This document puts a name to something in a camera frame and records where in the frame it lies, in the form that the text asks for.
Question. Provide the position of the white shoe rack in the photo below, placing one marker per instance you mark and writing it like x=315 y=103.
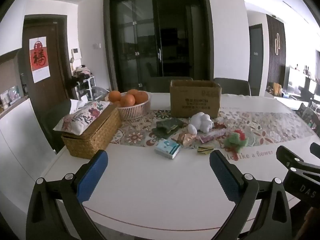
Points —
x=86 y=87

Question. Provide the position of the red white snack packet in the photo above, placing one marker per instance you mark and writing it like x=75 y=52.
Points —
x=208 y=137

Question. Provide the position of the floral table runner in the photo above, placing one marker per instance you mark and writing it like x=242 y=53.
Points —
x=262 y=127

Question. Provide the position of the plastic bag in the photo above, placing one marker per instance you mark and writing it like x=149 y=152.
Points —
x=100 y=92

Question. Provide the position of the dark glass sliding door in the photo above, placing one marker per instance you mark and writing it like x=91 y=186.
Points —
x=160 y=35

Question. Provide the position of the dark interior door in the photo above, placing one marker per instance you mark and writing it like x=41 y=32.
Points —
x=256 y=60

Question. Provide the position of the floral tissue cover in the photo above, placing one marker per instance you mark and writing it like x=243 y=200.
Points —
x=82 y=116

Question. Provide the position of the red white wall calendar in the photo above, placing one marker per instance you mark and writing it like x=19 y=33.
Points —
x=40 y=60

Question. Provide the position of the orange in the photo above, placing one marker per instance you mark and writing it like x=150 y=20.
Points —
x=133 y=92
x=114 y=96
x=141 y=97
x=127 y=100

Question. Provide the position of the dark green chair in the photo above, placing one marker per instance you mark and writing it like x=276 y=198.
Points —
x=160 y=85
x=232 y=86
x=310 y=116

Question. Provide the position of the white intercom panel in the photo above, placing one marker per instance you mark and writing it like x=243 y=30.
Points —
x=76 y=53

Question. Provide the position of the green scouring pad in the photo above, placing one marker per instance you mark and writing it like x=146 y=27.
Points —
x=161 y=133
x=170 y=123

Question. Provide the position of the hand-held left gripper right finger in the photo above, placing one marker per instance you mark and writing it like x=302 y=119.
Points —
x=225 y=177

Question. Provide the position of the white plush toy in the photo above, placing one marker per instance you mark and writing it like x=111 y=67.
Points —
x=200 y=122

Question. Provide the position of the brown door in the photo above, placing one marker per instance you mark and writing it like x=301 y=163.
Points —
x=57 y=62

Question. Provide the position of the red and green fluffy pompom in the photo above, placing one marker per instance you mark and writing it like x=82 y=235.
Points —
x=233 y=141

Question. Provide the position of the cardboard box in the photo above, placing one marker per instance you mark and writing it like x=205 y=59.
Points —
x=195 y=100

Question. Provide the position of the brown box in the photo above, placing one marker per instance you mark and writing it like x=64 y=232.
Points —
x=277 y=88

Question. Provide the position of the white fruit basket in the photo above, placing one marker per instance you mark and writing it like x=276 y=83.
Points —
x=135 y=111

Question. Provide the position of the white television cabinet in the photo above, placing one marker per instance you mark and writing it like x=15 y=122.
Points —
x=285 y=101

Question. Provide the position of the orange foil snack packet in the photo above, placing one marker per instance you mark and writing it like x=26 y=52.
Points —
x=185 y=137

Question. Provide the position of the blue white tissue packet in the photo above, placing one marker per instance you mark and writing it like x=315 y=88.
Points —
x=166 y=148

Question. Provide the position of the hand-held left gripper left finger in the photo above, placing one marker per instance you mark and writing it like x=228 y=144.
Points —
x=92 y=177

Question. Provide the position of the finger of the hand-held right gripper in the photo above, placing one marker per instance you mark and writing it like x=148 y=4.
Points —
x=316 y=148
x=287 y=156

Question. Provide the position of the small striped wrapper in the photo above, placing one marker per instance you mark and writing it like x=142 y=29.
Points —
x=205 y=150

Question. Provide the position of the television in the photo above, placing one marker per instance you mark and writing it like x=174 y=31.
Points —
x=297 y=80

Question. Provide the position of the pile of bags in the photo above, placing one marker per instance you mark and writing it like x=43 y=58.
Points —
x=81 y=72

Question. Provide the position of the white wall ornament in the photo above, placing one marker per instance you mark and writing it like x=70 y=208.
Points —
x=276 y=43

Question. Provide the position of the dark slatted wall panel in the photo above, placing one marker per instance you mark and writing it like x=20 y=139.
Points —
x=271 y=62

